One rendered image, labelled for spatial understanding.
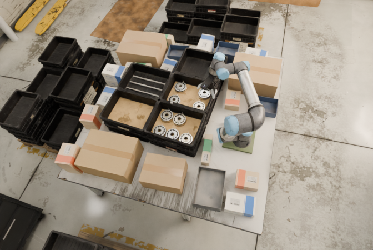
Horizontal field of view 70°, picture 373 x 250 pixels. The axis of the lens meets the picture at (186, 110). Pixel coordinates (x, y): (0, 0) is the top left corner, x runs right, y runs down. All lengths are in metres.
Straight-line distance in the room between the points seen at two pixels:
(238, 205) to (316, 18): 3.13
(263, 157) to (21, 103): 2.49
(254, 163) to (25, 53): 3.65
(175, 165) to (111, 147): 0.50
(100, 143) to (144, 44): 1.05
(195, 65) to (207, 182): 1.06
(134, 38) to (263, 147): 1.56
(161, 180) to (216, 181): 0.40
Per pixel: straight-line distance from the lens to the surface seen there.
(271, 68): 2.39
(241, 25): 3.34
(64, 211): 3.11
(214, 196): 1.99
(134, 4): 4.68
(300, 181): 2.94
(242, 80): 1.72
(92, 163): 2.10
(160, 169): 1.97
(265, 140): 2.24
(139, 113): 2.25
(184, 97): 2.26
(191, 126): 2.11
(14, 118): 3.24
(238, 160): 2.14
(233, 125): 1.53
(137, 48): 2.62
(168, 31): 3.66
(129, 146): 2.05
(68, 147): 2.20
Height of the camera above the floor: 2.69
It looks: 58 degrees down
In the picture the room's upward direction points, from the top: 10 degrees counter-clockwise
